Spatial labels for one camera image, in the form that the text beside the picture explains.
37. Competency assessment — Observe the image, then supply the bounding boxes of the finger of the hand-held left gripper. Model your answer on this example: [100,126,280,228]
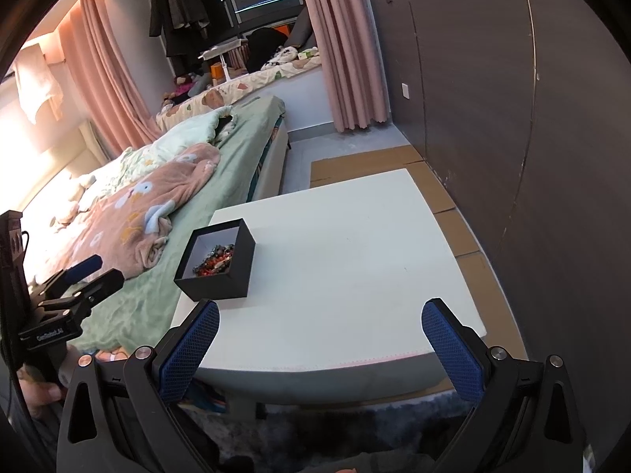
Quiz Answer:
[37,268,125,317]
[37,255,103,297]

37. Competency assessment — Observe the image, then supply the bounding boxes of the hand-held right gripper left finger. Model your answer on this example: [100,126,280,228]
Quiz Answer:
[56,298,221,473]

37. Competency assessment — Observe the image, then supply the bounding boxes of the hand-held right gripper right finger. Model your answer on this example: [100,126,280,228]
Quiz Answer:
[420,298,590,473]

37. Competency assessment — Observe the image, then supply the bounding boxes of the black jewelry box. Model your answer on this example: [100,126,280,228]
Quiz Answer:
[174,218,256,302]

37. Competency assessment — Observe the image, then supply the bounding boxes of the brown rudraksha bead bracelet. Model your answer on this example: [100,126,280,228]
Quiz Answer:
[194,243,236,277]

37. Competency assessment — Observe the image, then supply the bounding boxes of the person's left hand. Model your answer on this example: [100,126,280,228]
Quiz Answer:
[15,345,82,419]

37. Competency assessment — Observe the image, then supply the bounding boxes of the white plush toy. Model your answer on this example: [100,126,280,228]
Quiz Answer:
[52,172,97,232]

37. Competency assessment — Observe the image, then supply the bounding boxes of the pink floral blanket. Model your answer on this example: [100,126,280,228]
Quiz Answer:
[49,143,221,281]

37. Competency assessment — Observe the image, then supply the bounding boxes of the light green quilt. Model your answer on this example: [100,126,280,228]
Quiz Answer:
[118,105,235,168]

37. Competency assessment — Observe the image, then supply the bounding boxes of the hanging white cloth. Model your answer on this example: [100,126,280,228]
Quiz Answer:
[12,42,65,126]

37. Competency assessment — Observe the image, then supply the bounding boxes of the pink curtain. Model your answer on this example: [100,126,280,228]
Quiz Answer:
[295,0,392,134]
[69,0,163,163]

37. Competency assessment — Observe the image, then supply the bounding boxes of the cardboard sheet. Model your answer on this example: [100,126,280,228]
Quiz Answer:
[310,145,486,257]

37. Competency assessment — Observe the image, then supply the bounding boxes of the white desk lamp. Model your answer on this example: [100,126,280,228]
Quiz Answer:
[200,39,247,84]

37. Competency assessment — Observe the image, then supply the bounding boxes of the dark brown wardrobe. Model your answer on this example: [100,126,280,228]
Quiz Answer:
[365,0,631,405]

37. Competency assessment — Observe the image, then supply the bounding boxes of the hanging dark coats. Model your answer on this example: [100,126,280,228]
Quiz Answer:
[149,0,210,72]

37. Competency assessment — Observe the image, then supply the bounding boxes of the black bag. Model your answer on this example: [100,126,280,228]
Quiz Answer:
[245,27,297,72]

